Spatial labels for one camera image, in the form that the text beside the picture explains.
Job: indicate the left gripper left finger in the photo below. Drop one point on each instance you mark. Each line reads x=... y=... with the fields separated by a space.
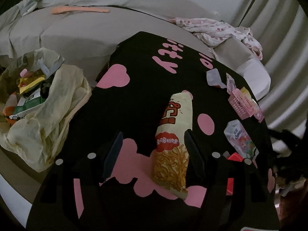
x=112 y=157

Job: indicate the grey crumpled wrapper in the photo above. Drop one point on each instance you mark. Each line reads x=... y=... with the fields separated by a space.
x=214 y=79

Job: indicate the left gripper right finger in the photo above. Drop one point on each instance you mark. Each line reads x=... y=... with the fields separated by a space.
x=196 y=167

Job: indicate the yellow trash bag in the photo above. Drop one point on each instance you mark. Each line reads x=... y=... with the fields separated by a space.
x=38 y=137

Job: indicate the grey covered sofa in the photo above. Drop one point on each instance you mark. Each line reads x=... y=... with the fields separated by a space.
x=87 y=39

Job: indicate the cream noodle snack bag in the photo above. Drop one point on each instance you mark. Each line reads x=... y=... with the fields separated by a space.
x=171 y=157

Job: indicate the white low table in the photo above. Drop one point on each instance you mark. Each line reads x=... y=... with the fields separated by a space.
x=17 y=204

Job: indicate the pink floral blanket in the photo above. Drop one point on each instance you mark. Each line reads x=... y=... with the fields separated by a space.
x=213 y=33

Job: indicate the white pink drink pouch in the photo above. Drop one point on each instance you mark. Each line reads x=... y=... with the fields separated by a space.
x=240 y=140

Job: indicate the long pink shoehorn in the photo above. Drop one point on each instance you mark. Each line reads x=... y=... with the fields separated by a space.
x=66 y=9

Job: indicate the pink yellow snack bag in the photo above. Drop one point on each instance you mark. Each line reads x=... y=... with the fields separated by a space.
x=258 y=114

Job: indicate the pink plastic basket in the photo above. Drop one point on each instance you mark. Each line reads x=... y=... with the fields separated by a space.
x=241 y=104

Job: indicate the yellow snack packet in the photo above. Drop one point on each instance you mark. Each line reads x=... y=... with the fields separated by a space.
x=26 y=84

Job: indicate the grey pleated curtain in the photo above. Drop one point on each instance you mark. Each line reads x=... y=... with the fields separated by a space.
x=280 y=26

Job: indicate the black pink patterned tablecloth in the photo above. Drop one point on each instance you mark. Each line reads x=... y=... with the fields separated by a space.
x=130 y=97

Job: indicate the green white snack wrapper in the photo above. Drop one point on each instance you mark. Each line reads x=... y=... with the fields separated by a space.
x=27 y=105

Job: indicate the grey shark plush toy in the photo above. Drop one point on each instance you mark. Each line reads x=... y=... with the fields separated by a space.
x=28 y=6

